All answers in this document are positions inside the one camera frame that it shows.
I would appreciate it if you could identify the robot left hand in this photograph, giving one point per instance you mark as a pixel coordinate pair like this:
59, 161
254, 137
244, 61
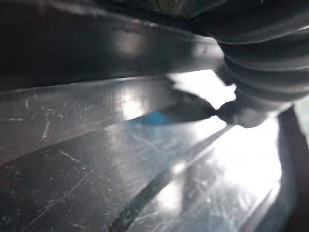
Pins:
265, 48

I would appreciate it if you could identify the black plastic housing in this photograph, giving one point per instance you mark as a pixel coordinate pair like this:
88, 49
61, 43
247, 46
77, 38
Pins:
72, 145
96, 48

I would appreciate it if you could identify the blue box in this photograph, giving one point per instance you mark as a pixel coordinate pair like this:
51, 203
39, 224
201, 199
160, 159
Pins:
152, 119

